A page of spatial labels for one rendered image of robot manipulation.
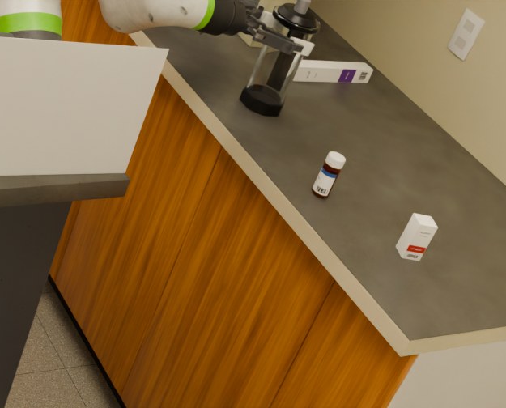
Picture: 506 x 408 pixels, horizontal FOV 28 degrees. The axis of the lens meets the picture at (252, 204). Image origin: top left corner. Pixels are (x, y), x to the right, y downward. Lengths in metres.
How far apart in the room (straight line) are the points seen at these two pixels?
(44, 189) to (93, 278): 0.99
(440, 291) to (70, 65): 0.81
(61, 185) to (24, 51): 0.27
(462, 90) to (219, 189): 0.75
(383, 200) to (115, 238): 0.78
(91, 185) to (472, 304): 0.74
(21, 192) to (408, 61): 1.35
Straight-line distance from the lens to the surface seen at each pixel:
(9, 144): 1.72
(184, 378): 2.40
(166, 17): 1.99
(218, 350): 2.27
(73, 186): 1.79
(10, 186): 1.73
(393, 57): 2.82
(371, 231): 2.02
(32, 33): 1.78
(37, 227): 1.91
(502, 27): 2.58
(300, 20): 2.20
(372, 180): 2.21
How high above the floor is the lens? 1.88
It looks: 29 degrees down
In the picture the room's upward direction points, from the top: 24 degrees clockwise
